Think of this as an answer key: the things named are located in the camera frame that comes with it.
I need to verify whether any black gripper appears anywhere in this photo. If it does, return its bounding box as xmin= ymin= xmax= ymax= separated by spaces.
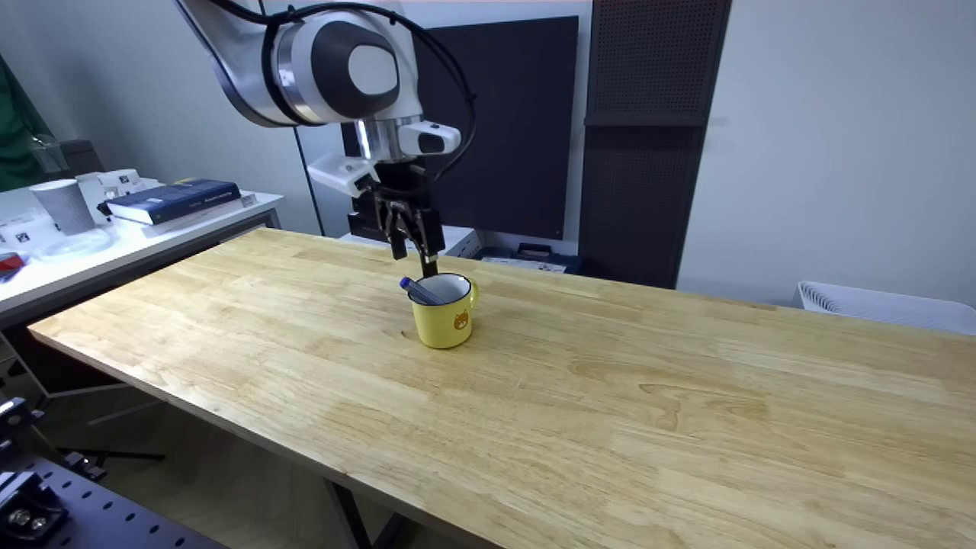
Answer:
xmin=349 ymin=158 xmax=447 ymax=282

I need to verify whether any blue grey marker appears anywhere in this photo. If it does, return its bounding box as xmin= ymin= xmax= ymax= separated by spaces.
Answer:
xmin=396 ymin=275 xmax=442 ymax=308

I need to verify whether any white flat box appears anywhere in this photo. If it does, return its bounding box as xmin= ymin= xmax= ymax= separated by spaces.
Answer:
xmin=340 ymin=221 xmax=485 ymax=263

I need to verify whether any black box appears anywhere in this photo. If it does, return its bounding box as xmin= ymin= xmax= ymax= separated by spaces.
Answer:
xmin=346 ymin=208 xmax=393 ymax=246

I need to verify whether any yellow enamel mug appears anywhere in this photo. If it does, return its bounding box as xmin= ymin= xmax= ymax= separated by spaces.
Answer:
xmin=405 ymin=269 xmax=483 ymax=353

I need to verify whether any large black monitor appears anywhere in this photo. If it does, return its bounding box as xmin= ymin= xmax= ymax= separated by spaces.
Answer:
xmin=325 ymin=11 xmax=583 ymax=243

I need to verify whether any dark brown tall panel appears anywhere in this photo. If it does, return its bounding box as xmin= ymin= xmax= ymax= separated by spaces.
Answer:
xmin=576 ymin=0 xmax=736 ymax=293

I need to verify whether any dark blue book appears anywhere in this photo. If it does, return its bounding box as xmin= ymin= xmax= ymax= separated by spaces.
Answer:
xmin=99 ymin=178 xmax=247 ymax=229

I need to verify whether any black table leg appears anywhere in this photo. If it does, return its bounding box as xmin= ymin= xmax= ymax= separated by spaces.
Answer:
xmin=329 ymin=478 xmax=420 ymax=549

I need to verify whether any white side table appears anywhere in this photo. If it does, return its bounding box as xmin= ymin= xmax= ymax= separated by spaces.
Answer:
xmin=0 ymin=167 xmax=287 ymax=333

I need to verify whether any white plain box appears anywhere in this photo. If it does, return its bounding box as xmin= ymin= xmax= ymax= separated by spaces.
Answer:
xmin=29 ymin=178 xmax=100 ymax=239

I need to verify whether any green object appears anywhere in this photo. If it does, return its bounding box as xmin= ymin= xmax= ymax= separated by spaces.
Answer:
xmin=0 ymin=56 xmax=60 ymax=194

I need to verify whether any black metal clamp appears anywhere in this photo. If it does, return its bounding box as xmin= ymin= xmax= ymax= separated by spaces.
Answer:
xmin=0 ymin=468 xmax=70 ymax=547

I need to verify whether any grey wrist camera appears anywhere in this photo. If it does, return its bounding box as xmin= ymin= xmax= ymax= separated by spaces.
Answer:
xmin=304 ymin=158 xmax=382 ymax=205

